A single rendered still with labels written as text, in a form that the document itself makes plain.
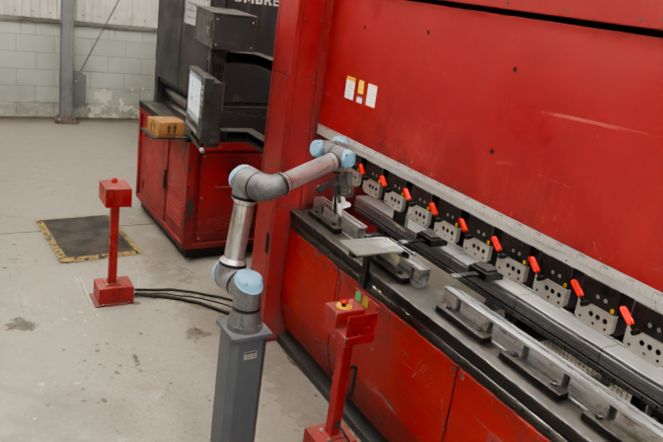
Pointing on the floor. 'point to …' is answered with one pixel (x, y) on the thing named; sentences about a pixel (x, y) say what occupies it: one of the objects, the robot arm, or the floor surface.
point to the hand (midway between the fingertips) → (335, 216)
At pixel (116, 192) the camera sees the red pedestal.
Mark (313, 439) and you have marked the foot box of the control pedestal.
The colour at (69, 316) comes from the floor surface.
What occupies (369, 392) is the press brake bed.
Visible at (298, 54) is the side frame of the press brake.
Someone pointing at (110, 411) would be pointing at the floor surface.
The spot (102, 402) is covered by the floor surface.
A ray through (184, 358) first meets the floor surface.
